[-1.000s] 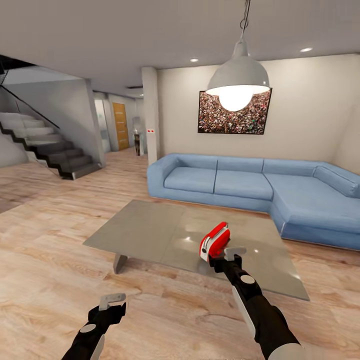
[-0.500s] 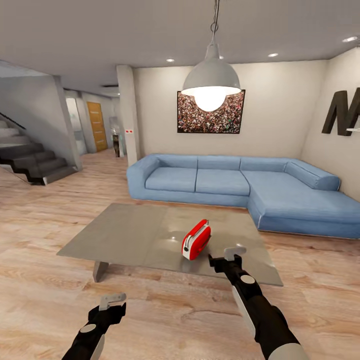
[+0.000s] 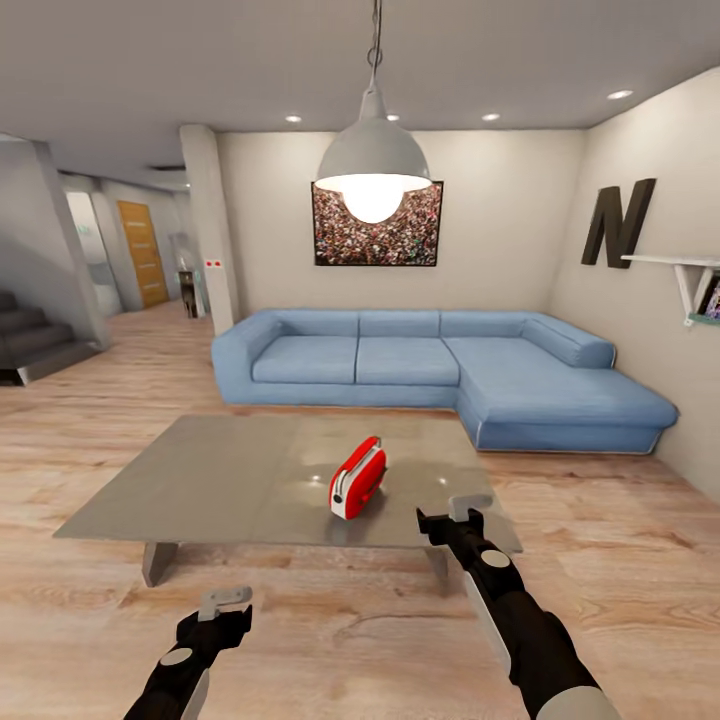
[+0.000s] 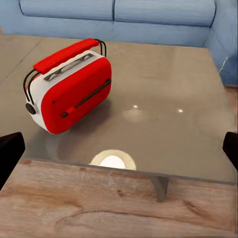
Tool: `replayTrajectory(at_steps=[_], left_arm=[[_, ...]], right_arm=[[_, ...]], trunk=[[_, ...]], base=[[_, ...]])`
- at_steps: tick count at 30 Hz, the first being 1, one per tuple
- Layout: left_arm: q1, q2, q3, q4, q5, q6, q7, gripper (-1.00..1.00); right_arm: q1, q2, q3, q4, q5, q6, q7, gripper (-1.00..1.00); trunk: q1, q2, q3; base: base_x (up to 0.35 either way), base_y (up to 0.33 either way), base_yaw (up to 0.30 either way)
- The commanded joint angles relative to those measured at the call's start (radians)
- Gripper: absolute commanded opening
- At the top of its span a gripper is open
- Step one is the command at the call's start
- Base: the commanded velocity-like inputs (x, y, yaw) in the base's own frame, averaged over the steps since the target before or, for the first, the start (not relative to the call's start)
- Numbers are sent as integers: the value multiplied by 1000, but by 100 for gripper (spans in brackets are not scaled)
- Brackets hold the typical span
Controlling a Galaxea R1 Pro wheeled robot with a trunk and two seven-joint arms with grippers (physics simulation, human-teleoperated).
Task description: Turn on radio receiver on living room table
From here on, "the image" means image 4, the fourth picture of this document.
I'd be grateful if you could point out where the radio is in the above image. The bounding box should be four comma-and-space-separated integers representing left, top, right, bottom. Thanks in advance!
23, 39, 112, 134

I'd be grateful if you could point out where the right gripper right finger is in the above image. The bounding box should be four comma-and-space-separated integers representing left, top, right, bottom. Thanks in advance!
223, 132, 238, 171

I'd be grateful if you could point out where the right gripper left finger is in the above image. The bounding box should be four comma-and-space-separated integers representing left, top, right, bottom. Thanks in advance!
0, 132, 25, 190

